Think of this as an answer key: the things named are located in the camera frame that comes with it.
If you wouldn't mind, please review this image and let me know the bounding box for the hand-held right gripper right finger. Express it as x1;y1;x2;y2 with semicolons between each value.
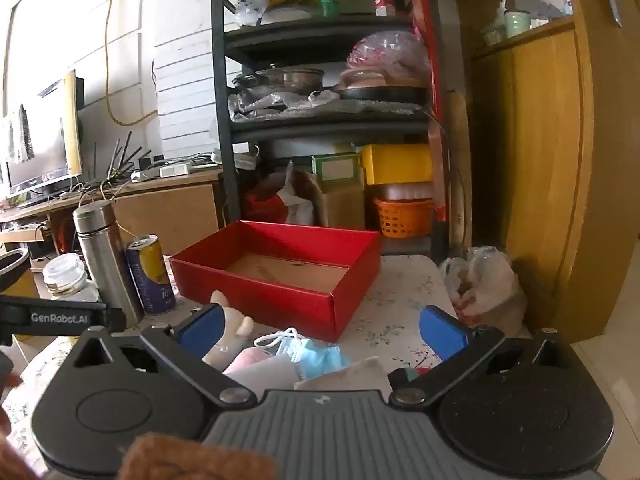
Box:
387;304;581;407

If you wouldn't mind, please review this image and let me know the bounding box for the blue yellow drink can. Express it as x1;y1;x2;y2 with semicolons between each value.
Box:
125;234;176;317

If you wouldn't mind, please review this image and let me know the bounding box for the black router with antennas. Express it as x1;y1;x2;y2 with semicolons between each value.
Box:
92;130;153;185

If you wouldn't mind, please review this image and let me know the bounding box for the wooden television stand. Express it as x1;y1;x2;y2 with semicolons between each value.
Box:
0;167;226;271

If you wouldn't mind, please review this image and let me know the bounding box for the orange red bag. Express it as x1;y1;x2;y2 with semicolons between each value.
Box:
52;212;81;256

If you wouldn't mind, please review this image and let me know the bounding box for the black frying pan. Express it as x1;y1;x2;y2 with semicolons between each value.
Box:
332;80;430;103

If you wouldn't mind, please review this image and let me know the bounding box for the white plastic shopping bag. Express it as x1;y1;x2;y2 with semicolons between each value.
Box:
439;246;528;333

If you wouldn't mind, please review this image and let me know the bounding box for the brown wooden board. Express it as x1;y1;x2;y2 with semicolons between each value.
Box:
447;90;473;251

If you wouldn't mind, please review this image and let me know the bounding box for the blue face mask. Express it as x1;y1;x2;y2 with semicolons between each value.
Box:
254;327;353;381

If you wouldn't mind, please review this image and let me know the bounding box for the green box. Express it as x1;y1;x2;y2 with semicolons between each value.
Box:
311;152;362;182

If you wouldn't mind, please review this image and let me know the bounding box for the white bowl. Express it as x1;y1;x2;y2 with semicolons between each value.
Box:
260;2;321;26

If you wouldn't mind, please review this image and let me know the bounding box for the red plastic bag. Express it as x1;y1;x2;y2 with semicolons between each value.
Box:
244;180;291;223

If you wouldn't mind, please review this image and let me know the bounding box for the clear bubble wrap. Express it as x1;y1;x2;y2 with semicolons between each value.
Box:
229;89;431;123

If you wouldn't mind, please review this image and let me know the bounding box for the wooden cabinet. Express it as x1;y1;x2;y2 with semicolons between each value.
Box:
457;0;640;343

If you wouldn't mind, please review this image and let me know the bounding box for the white power strip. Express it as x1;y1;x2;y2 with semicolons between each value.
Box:
212;149;258;171

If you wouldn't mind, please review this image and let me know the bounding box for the translucent plastic container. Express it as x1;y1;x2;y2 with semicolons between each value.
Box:
372;182;433;202

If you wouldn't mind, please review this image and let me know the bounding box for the yellow cable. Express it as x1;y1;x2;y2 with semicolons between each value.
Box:
102;0;161;128

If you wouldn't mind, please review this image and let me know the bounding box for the yellow box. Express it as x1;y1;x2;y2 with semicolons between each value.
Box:
359;143;433;186

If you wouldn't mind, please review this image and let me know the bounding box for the orange plastic basket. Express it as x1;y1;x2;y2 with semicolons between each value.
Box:
372;197;435;239

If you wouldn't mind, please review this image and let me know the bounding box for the red cardboard box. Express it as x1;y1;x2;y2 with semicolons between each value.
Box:
169;220;383;343

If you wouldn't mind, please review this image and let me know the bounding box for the pale green towel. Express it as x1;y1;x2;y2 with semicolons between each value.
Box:
294;356;391;392

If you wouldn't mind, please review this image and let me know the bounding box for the brown fuzzy cloth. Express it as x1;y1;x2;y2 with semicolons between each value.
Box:
0;400;278;480

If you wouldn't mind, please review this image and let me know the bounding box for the black trash bin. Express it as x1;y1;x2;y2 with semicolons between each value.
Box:
0;247;32;296

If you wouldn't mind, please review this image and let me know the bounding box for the pink plastic bag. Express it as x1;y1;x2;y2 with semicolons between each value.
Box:
347;30;431;81

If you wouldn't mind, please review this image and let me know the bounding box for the black shelf rack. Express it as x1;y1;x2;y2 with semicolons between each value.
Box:
210;0;451;261

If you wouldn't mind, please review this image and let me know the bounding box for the white paper bag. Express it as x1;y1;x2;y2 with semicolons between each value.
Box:
277;160;316;226

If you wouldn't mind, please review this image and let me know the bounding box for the flat screen television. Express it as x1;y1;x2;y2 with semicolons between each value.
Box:
0;70;83;201

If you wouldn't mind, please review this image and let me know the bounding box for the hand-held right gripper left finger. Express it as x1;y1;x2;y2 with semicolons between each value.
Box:
65;304;258;408

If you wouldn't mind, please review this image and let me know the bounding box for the brown cardboard box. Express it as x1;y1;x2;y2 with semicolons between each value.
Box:
305;170;367;228

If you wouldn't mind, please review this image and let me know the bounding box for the cream bear plush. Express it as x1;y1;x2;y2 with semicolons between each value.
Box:
202;290;256;373

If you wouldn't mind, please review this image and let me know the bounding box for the glass coffee jar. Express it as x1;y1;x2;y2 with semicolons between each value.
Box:
42;253;101;303

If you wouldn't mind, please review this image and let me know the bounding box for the stainless steel pot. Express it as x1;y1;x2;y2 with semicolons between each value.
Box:
234;64;326;96

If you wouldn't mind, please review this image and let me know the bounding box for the green mug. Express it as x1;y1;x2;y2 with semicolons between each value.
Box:
505;9;532;38

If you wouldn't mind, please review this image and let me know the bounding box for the stainless steel thermos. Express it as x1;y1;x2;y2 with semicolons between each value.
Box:
72;199;146;328

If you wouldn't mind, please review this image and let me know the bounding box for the white black plastic bag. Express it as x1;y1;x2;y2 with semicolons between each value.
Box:
234;0;273;27

